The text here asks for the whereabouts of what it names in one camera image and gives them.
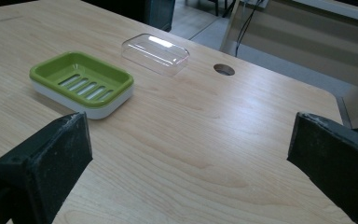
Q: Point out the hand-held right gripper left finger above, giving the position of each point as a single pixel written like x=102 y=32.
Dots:
x=52 y=155

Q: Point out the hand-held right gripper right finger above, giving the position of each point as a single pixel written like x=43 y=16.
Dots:
x=338 y=155

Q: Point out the green and white soap dish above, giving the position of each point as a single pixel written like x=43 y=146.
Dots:
x=84 y=84

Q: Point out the clear plastic soap dish lid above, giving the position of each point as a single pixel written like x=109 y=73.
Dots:
x=155 y=54

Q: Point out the beige desk panel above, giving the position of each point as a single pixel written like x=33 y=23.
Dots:
x=307 y=40

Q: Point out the dark chair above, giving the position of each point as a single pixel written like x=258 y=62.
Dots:
x=143 y=11

